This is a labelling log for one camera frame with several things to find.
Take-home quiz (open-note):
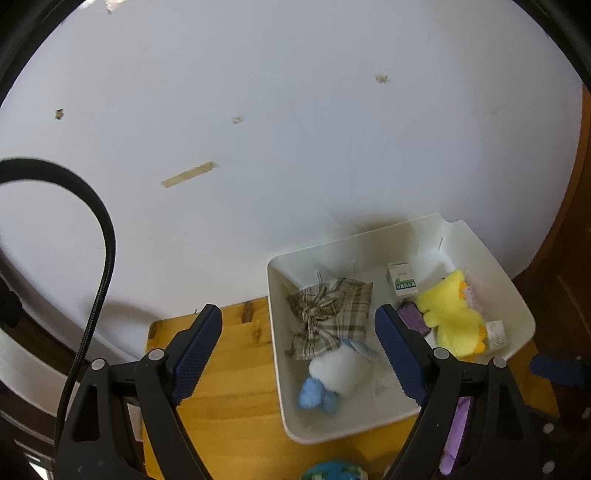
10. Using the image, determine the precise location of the purple dotted packet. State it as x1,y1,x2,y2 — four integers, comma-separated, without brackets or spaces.
397,302,431,337

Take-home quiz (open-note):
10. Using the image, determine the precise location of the yellow duck plush toy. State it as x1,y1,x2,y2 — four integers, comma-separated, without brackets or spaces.
416,270,487,359

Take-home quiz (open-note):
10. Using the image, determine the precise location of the white green medicine box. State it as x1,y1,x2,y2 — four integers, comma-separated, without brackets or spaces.
388,262,419,298

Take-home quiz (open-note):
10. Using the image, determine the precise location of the white blue plush toy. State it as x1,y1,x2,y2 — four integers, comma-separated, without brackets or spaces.
297,339,378,415

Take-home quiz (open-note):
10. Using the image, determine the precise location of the plaid fabric bow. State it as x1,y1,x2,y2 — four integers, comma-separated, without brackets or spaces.
287,278,373,361

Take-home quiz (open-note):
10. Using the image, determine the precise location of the pink tissue pack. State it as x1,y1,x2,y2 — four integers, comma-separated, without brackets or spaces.
464,282,485,312

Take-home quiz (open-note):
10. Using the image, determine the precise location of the white plastic storage bin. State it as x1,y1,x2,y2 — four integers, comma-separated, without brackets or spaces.
266,214,536,445

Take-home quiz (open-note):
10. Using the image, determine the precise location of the small lavender box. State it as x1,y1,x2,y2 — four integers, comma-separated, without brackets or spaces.
439,397,472,476

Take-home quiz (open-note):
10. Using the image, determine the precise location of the blue green ball toy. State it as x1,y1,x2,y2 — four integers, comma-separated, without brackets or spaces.
300,460,369,480

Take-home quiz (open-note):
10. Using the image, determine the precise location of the white curved chair back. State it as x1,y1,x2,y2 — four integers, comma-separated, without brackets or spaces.
0,332,67,416

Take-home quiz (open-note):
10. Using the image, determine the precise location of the black cable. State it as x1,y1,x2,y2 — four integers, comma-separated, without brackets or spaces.
0,157,117,453

